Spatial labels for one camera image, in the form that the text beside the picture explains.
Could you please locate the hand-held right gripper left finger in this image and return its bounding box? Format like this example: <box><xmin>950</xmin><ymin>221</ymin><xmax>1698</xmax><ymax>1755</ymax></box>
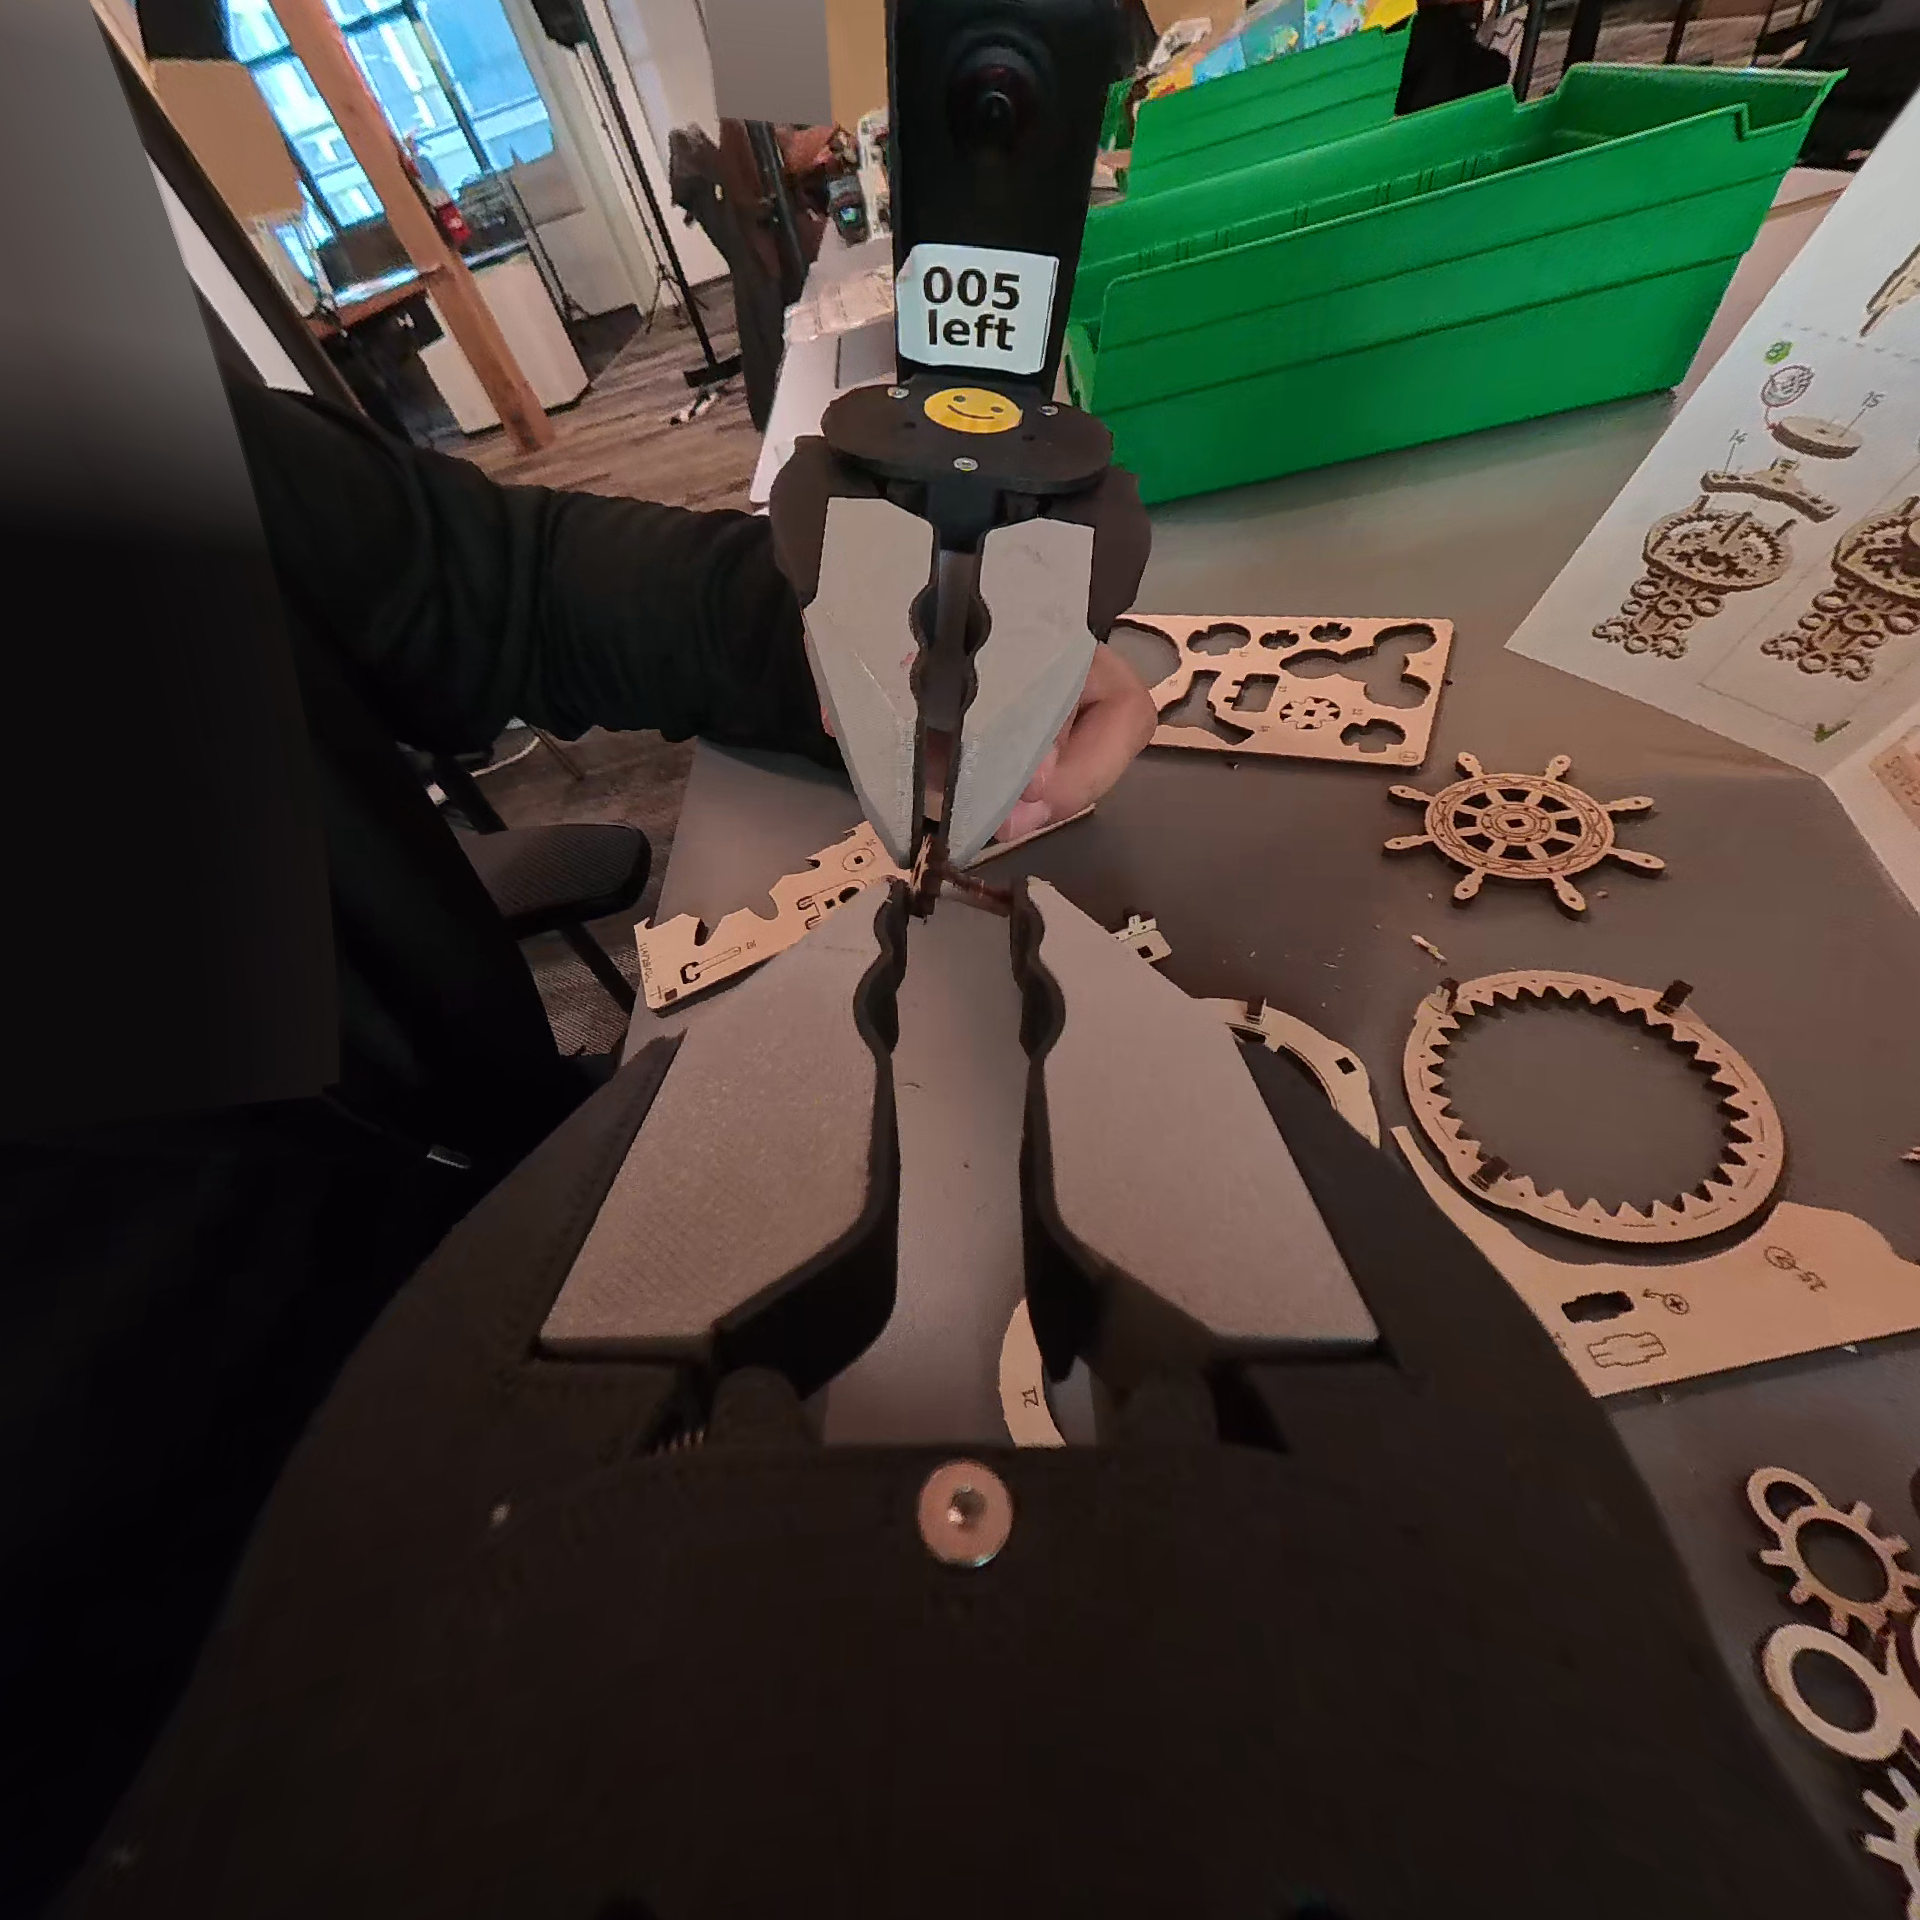
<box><xmin>540</xmin><ymin>882</ymin><xmax>912</xmax><ymax>1402</ymax></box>

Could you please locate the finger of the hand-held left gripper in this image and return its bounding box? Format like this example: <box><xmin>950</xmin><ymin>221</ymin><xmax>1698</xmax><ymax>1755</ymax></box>
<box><xmin>936</xmin><ymin>517</ymin><xmax>1110</xmax><ymax>876</ymax></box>
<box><xmin>800</xmin><ymin>497</ymin><xmax>945</xmax><ymax>889</ymax></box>

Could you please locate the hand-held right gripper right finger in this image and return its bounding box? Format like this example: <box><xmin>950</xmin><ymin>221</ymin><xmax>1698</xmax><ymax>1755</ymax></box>
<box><xmin>1008</xmin><ymin>878</ymin><xmax>1380</xmax><ymax>1379</ymax></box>

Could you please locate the person's left forearm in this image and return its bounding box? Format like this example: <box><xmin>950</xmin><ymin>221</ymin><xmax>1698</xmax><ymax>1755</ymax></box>
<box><xmin>335</xmin><ymin>422</ymin><xmax>847</xmax><ymax>772</ymax></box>

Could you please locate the person's left hand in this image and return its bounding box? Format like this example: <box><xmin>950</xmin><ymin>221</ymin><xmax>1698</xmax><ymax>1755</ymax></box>
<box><xmin>984</xmin><ymin>647</ymin><xmax>1161</xmax><ymax>845</ymax></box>

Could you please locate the jagged-edged wooden offcut sheet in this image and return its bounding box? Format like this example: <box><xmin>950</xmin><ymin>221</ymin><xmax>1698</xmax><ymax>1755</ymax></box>
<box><xmin>633</xmin><ymin>804</ymin><xmax>1099</xmax><ymax>1011</ymax></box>

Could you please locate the green plastic bin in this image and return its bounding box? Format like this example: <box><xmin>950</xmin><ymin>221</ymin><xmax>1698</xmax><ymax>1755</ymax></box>
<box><xmin>1061</xmin><ymin>195</ymin><xmax>1802</xmax><ymax>506</ymax></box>
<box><xmin>1115</xmin><ymin>27</ymin><xmax>1845</xmax><ymax>228</ymax></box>

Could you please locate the black swivel office chair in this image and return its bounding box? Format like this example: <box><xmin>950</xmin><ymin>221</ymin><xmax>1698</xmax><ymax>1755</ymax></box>
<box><xmin>448</xmin><ymin>819</ymin><xmax>655</xmax><ymax>1052</ymax></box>

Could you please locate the wooden sheet with clover cut-outs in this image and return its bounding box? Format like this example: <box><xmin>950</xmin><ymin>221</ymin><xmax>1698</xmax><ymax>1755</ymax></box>
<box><xmin>1115</xmin><ymin>615</ymin><xmax>1457</xmax><ymax>772</ymax></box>

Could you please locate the white cabinet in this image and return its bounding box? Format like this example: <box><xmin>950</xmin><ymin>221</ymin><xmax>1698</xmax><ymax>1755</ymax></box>
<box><xmin>431</xmin><ymin>248</ymin><xmax>590</xmax><ymax>433</ymax></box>

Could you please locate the wooden ship wheel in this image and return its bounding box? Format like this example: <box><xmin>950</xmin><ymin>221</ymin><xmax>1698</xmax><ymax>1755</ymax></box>
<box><xmin>1380</xmin><ymin>754</ymin><xmax>1670</xmax><ymax>918</ymax></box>

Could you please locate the folded assembly instruction sheet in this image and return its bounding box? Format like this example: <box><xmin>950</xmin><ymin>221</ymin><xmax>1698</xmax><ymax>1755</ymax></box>
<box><xmin>1505</xmin><ymin>195</ymin><xmax>1920</xmax><ymax>819</ymax></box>

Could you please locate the wooden looped disc spindle assembly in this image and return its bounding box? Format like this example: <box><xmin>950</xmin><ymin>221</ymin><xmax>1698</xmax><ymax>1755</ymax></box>
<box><xmin>1745</xmin><ymin>1465</ymin><xmax>1920</xmax><ymax>1893</ymax></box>

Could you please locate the wooden inner-toothed ring gear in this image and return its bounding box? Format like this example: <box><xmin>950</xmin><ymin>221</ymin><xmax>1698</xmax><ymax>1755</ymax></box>
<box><xmin>1402</xmin><ymin>969</ymin><xmax>1790</xmax><ymax>1245</ymax></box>

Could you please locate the wooden frame offcut sheet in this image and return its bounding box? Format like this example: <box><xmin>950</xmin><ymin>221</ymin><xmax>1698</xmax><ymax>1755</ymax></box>
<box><xmin>1391</xmin><ymin>1123</ymin><xmax>1906</xmax><ymax>1402</ymax></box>

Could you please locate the wooden post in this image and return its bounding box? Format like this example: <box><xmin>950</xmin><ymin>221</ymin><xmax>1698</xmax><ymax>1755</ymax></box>
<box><xmin>272</xmin><ymin>0</ymin><xmax>562</xmax><ymax>455</ymax></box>

